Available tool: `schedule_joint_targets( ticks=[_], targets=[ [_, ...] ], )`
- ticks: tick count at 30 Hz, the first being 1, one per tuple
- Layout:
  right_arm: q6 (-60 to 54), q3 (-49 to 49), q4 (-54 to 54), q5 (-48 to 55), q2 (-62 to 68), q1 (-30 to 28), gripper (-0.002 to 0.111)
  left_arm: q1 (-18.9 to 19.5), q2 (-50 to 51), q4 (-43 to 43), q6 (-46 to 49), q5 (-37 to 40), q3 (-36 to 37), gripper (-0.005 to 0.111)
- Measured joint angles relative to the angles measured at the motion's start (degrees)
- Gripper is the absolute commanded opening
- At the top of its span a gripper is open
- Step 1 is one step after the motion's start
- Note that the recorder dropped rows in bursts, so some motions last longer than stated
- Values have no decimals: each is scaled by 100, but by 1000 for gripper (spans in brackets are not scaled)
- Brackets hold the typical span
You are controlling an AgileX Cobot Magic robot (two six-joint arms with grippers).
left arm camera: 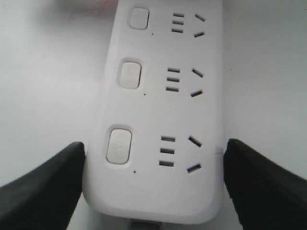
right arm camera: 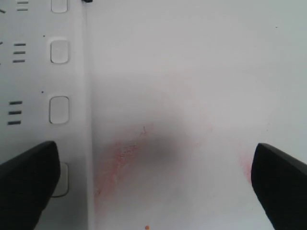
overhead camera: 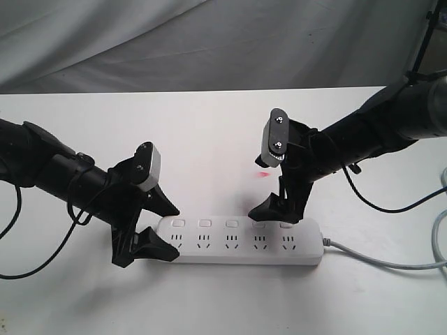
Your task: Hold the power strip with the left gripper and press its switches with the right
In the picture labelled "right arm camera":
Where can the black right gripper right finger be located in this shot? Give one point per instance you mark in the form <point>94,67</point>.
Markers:
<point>280,184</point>

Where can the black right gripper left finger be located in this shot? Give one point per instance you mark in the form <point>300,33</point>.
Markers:
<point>27,183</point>

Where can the white power strip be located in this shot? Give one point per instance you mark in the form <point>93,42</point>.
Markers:
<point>44,96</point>

